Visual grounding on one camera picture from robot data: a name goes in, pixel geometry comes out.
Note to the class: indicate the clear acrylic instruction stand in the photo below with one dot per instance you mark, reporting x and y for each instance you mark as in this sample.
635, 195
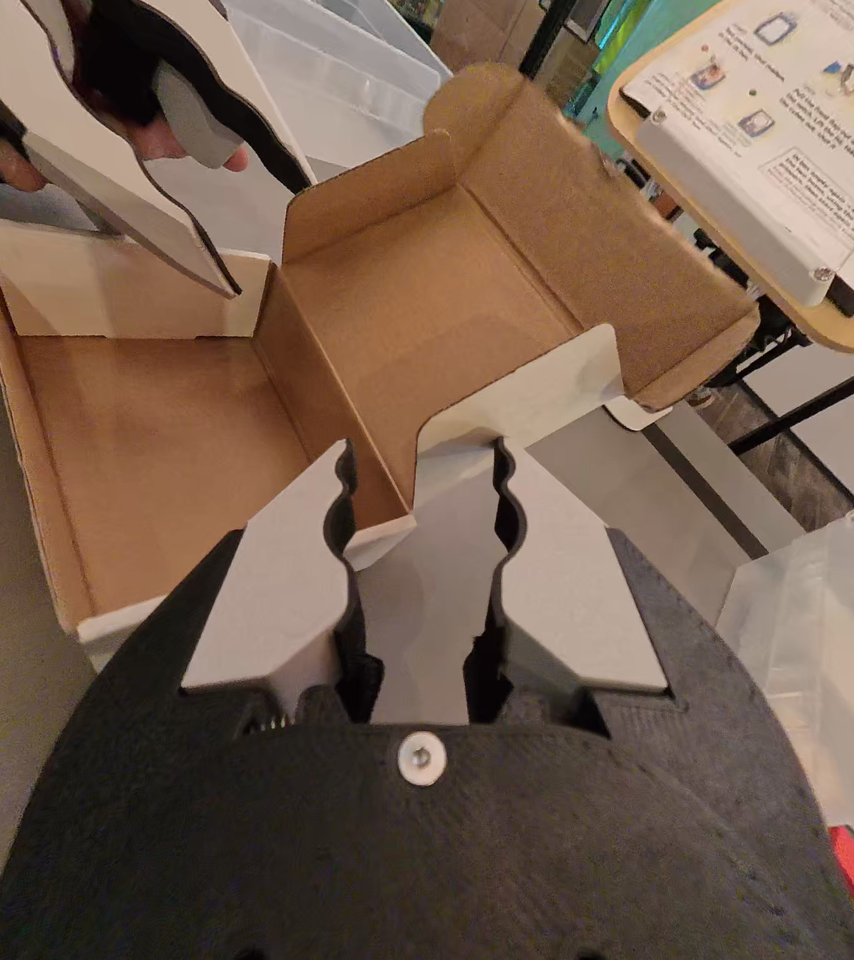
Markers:
726, 165

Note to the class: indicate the closed brown cardboard box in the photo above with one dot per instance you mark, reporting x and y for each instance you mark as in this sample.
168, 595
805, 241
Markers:
479, 30

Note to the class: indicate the black side table base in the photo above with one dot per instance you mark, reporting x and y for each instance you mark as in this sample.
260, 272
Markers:
824, 397

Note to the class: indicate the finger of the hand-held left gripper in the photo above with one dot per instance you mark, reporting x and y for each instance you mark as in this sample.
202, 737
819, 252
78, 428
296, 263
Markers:
119, 202
247, 67

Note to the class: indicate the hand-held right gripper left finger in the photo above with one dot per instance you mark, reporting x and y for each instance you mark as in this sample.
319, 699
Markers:
277, 592

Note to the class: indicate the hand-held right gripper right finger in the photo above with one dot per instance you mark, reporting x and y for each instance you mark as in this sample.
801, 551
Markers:
577, 600

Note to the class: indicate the brown cardboard box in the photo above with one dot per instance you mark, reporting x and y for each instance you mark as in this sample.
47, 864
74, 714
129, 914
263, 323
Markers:
172, 450
479, 30

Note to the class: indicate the person's left hand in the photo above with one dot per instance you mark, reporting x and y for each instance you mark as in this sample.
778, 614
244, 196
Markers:
164, 142

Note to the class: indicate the teal panel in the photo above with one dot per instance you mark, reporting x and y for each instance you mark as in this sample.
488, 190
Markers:
644, 37

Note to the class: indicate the black pole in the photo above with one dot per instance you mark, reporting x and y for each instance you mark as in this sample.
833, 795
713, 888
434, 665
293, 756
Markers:
547, 34

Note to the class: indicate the clear plastic storage bin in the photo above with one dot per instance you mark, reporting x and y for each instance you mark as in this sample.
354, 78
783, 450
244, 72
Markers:
337, 67
809, 660

